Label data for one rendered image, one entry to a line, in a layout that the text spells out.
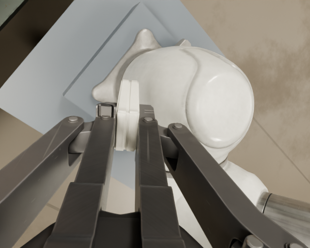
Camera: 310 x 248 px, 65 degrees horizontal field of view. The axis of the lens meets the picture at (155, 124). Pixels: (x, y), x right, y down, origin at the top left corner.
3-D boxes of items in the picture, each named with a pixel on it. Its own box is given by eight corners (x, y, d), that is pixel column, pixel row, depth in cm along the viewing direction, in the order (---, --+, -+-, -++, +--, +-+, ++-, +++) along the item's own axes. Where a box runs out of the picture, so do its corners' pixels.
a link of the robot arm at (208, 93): (190, 46, 50) (282, 35, 31) (193, 130, 55) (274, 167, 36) (112, 51, 44) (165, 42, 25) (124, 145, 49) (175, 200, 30)
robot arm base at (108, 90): (205, 69, 59) (220, 70, 54) (150, 141, 58) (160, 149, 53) (154, 11, 51) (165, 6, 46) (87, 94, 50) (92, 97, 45)
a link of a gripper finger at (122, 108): (124, 151, 17) (113, 151, 17) (128, 110, 23) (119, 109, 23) (127, 111, 15) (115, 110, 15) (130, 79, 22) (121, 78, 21)
